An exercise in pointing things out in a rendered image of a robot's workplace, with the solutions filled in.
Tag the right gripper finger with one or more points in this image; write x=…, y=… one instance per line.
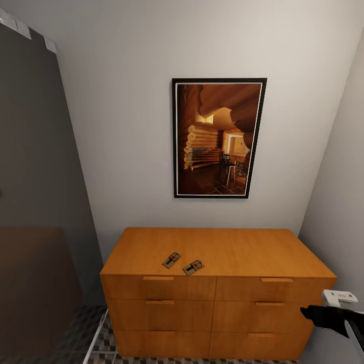
x=306, y=312

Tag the cabinet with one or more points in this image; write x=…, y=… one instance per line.
x=244, y=303

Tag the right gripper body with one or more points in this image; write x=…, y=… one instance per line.
x=325, y=317

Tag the mousetrap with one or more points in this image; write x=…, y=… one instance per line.
x=193, y=267
x=171, y=260

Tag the door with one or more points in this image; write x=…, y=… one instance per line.
x=51, y=295

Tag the picture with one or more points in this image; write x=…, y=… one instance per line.
x=216, y=124

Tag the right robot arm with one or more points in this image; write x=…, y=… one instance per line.
x=346, y=322

